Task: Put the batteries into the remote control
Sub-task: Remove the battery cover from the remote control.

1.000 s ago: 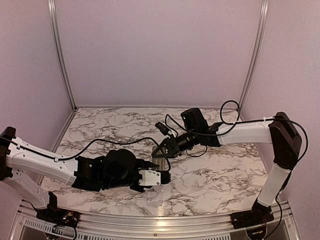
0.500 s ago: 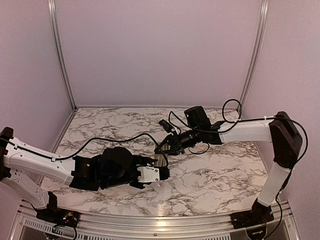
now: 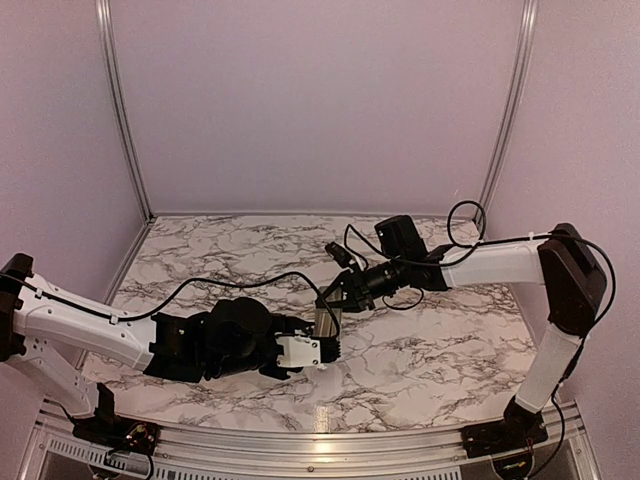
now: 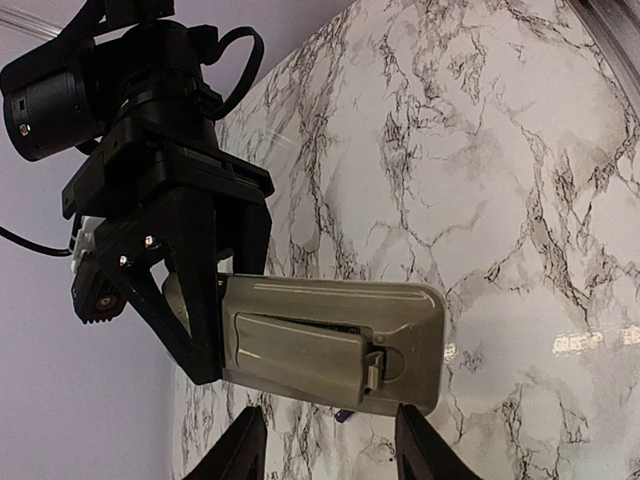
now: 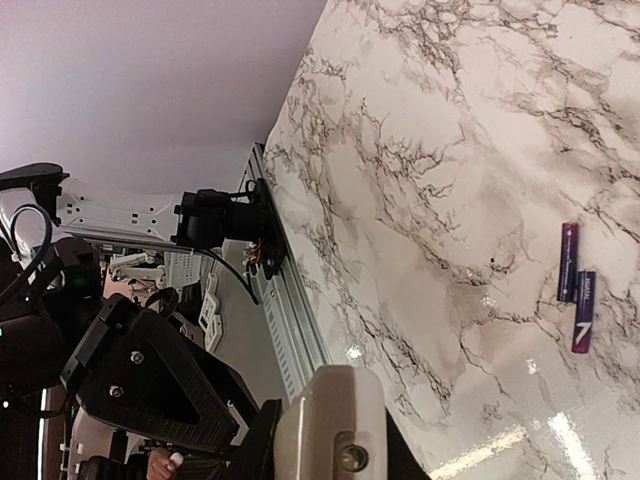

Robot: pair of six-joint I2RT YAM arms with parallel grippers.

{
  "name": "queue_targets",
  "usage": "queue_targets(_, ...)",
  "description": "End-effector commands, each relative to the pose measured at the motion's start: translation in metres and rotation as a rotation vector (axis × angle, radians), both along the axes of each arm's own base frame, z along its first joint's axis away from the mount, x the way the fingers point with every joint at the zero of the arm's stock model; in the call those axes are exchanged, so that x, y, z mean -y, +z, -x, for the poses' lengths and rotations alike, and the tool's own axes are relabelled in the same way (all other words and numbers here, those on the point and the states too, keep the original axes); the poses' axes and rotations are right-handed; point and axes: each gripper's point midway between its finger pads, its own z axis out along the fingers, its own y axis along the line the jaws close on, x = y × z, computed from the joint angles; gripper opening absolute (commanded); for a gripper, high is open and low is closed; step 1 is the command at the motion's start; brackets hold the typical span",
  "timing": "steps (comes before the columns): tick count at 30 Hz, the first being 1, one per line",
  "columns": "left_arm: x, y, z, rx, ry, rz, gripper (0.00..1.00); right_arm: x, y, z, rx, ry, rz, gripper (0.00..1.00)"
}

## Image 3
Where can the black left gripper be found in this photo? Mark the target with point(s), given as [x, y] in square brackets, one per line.
[290, 323]

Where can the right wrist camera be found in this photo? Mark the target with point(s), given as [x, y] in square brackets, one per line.
[346, 257]

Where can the front aluminium rail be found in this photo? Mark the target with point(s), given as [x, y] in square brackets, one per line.
[190, 452]

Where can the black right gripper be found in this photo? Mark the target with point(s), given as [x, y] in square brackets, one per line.
[358, 292]

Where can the white remote control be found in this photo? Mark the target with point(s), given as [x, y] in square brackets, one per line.
[324, 326]

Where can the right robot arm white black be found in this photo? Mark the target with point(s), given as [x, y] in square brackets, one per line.
[576, 274]

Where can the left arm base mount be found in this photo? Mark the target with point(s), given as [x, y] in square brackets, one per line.
[124, 434]

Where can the right aluminium frame post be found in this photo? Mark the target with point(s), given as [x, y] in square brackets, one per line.
[515, 91]

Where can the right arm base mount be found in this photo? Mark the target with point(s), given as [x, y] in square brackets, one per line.
[501, 436]

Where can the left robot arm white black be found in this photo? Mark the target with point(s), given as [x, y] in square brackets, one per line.
[233, 337]

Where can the aluminium frame post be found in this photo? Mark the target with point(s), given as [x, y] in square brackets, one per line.
[109, 49]
[515, 91]

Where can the left aluminium frame post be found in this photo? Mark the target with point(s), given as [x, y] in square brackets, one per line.
[109, 49]

